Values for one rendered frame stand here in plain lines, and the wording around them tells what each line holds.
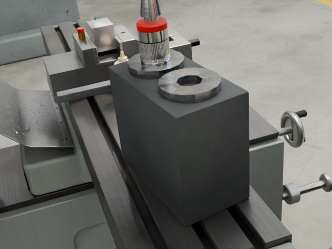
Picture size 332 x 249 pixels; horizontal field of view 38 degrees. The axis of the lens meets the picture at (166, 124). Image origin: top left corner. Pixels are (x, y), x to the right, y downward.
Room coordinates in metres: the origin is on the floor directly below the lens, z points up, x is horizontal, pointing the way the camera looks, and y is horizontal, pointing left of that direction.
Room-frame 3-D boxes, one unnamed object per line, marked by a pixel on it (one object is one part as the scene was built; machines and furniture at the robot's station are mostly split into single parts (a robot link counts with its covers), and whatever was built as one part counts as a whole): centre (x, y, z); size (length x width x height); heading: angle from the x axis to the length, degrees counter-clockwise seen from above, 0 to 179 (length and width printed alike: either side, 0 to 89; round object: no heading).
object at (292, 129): (1.25, -0.35, 0.63); 0.16 x 0.12 x 0.12; 106
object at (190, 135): (0.67, -0.02, 1.03); 0.22 x 0.12 x 0.20; 27
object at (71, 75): (1.12, 0.10, 0.99); 0.35 x 0.15 x 0.11; 107
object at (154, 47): (0.71, 0.01, 1.16); 0.05 x 0.05 x 0.05
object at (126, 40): (1.13, 0.08, 1.02); 0.12 x 0.06 x 0.04; 17
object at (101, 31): (1.11, 0.13, 1.05); 0.06 x 0.05 x 0.06; 17
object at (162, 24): (0.71, 0.01, 1.19); 0.05 x 0.05 x 0.01
